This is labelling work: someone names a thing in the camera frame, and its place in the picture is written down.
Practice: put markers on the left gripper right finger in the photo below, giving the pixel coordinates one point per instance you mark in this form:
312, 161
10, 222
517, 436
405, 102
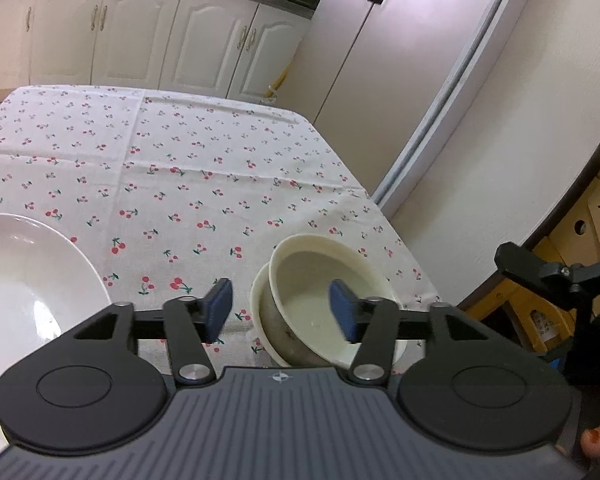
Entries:
373, 323

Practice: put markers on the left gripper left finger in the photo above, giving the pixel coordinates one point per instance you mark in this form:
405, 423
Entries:
189, 324

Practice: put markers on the cream plastic bowl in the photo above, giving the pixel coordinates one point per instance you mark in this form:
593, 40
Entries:
297, 315

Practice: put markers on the white ceramic plate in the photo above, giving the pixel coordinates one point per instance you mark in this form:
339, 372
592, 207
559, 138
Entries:
47, 286

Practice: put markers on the stainless steel bowl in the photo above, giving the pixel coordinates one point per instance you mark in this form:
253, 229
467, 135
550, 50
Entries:
269, 325

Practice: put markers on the white lower kitchen cabinets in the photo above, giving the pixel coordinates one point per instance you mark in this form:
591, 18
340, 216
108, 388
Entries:
232, 49

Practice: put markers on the cherry print tablecloth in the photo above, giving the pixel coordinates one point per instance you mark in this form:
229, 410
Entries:
166, 192

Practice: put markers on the cardboard box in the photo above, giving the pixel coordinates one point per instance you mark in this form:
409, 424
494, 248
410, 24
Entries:
522, 316

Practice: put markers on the silver refrigerator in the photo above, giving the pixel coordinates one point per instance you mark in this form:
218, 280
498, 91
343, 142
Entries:
386, 82

